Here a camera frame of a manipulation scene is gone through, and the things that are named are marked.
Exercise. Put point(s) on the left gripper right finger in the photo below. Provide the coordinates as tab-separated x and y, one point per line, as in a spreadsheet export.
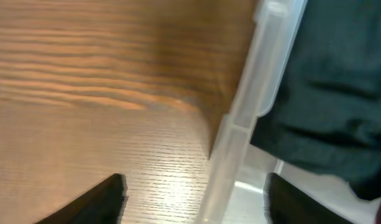
287	204

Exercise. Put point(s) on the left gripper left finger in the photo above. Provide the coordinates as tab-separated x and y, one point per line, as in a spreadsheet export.
103	204

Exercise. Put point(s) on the clear plastic storage bin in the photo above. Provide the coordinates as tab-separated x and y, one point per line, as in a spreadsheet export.
239	179

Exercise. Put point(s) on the black cloth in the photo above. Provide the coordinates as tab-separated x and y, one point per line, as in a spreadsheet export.
326	117

